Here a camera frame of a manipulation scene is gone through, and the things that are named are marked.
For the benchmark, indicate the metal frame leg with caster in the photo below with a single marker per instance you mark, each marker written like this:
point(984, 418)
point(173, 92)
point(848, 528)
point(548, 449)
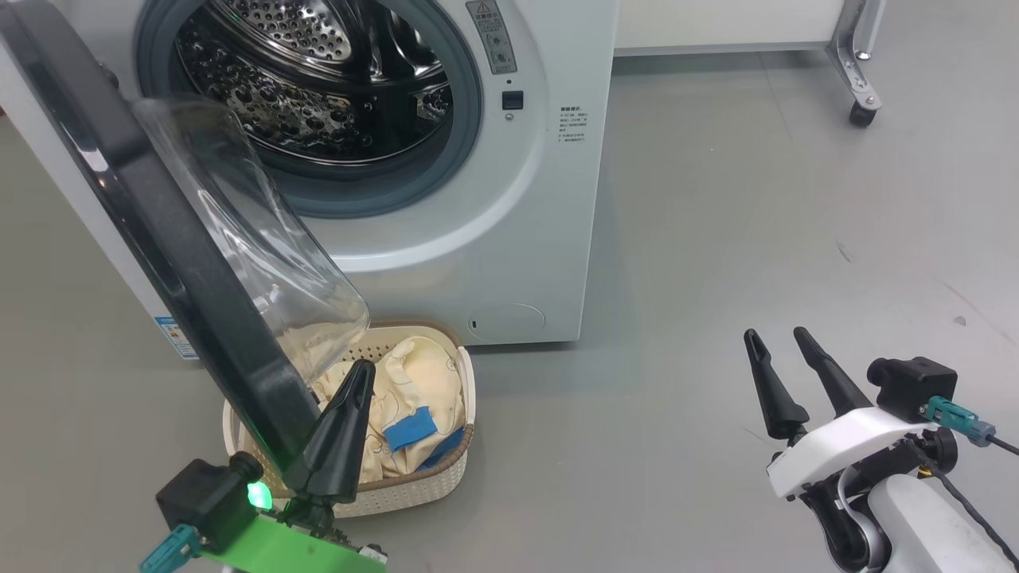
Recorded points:
point(856, 56)

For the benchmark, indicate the grey warning label sticker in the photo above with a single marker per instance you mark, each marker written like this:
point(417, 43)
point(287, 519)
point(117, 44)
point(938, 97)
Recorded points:
point(492, 36)

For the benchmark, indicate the teal plug on left camera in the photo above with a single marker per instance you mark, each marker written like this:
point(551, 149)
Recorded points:
point(171, 551)

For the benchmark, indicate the black door latch socket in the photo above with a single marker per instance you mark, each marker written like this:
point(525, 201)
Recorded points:
point(513, 100)

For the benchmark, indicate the small printed text sticker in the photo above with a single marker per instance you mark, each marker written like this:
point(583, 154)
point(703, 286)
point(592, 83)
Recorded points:
point(573, 130)

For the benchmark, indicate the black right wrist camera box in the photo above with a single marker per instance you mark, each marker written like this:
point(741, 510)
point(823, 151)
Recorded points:
point(915, 386)

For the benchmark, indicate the round drain filter cover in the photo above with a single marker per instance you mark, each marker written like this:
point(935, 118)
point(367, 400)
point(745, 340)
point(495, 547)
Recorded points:
point(509, 321)

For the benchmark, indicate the blue energy label sticker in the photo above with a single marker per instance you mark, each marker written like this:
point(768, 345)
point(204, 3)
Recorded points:
point(179, 341)

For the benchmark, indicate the black round glass washer door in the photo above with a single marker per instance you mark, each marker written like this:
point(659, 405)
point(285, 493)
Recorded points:
point(183, 263)

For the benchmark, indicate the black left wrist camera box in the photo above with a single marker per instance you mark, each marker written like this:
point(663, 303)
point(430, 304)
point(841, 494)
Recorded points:
point(207, 497)

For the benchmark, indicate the cream perforated basket brown rim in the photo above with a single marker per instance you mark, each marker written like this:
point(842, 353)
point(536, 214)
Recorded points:
point(414, 489)

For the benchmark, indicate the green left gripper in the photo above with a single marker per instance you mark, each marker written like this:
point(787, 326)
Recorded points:
point(294, 549)

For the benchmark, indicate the cream garment with blue cuffs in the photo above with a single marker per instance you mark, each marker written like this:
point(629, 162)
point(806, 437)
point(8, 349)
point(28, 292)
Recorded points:
point(422, 382)

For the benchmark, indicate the white panel board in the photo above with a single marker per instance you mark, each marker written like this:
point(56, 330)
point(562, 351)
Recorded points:
point(716, 22)

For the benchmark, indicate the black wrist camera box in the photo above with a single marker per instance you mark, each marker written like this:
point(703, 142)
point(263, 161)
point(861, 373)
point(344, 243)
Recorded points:
point(915, 386)
point(207, 497)

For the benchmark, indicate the white front-load washing machine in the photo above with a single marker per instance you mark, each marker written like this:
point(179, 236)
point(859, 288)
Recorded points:
point(517, 239)

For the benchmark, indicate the grey rubber door gasket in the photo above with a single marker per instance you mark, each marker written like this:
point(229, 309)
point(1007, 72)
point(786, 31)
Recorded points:
point(382, 192)

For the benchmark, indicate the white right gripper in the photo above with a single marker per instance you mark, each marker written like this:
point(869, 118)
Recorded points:
point(844, 442)

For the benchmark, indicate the cream garment with outline prints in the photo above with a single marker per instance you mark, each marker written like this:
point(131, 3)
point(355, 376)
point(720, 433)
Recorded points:
point(326, 390)

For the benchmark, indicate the perforated steel washer drum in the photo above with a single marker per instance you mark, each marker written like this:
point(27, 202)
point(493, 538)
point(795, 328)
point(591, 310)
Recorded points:
point(279, 103)

